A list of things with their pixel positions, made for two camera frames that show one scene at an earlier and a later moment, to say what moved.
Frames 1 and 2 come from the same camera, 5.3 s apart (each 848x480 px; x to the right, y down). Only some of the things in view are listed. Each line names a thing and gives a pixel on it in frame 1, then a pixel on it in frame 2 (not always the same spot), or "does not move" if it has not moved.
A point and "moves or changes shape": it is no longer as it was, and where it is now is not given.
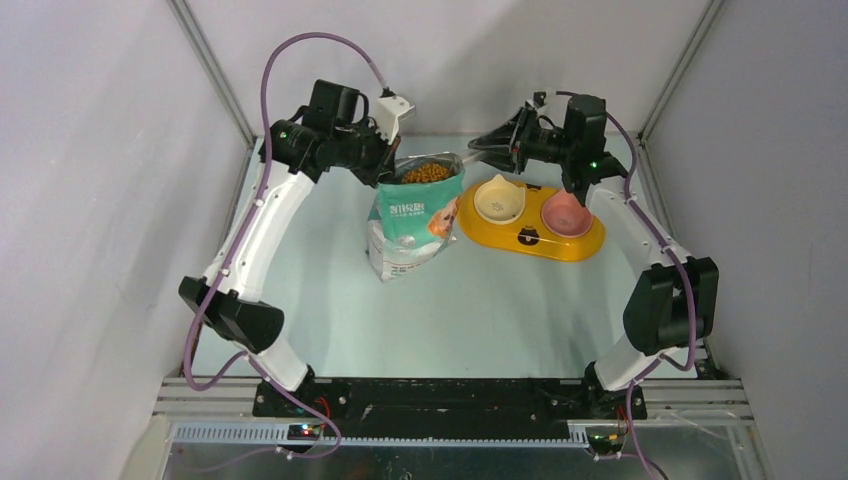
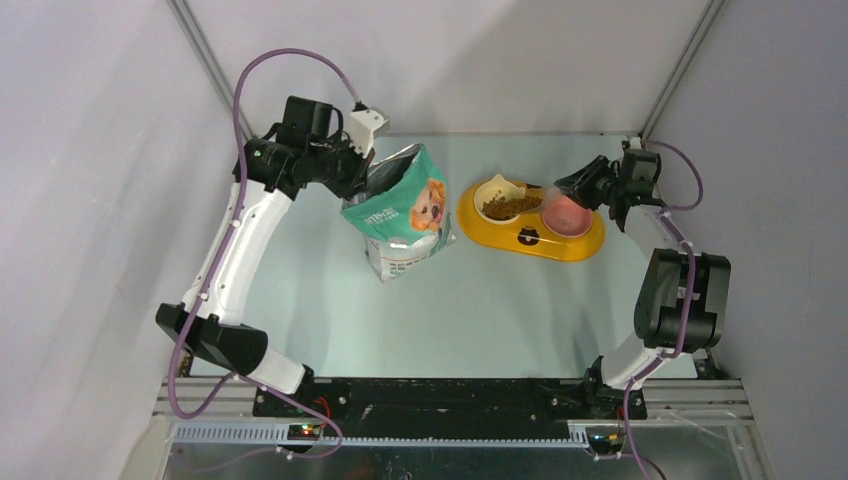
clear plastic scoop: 473,154 to 539,196
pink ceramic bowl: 565,216 does not move
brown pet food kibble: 426,173 to 500,208
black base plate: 444,409 does not move
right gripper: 510,144 to 578,185
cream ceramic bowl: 499,201 does not move
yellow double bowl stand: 529,221 does not move
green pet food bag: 410,224 moves or changes shape
